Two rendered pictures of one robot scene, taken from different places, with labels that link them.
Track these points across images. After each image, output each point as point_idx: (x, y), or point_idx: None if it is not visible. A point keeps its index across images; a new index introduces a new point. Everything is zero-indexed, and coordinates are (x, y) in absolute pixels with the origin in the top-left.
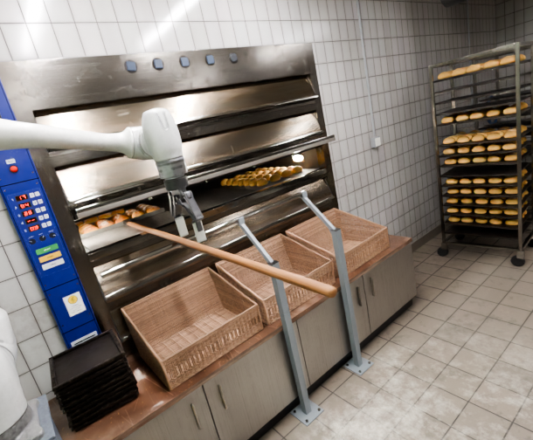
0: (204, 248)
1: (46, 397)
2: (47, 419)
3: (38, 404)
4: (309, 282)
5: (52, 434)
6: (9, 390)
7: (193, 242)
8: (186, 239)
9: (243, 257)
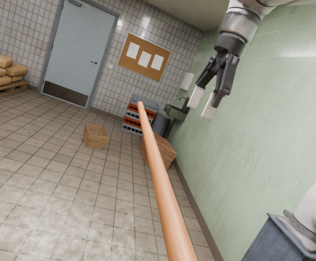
0: (161, 157)
1: (301, 251)
2: (281, 227)
3: (301, 246)
4: (142, 104)
5: (269, 214)
6: (302, 197)
7: (166, 182)
8: (174, 211)
9: (146, 121)
